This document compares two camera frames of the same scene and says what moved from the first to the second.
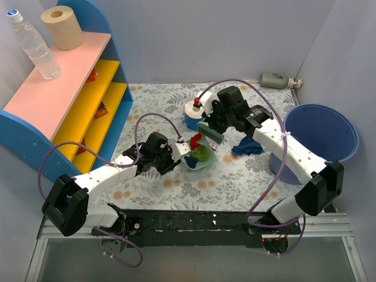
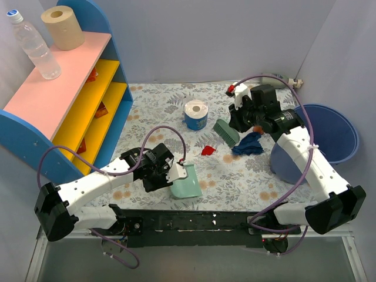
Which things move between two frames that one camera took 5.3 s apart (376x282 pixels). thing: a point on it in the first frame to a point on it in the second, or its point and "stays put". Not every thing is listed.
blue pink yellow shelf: x=66 y=126 stays put
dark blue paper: x=247 y=145 stays put
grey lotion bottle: x=275 y=80 stays put
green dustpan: x=201 y=154 to x=189 y=187
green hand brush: x=203 y=127 to x=226 y=133
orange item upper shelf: x=92 y=76 stays put
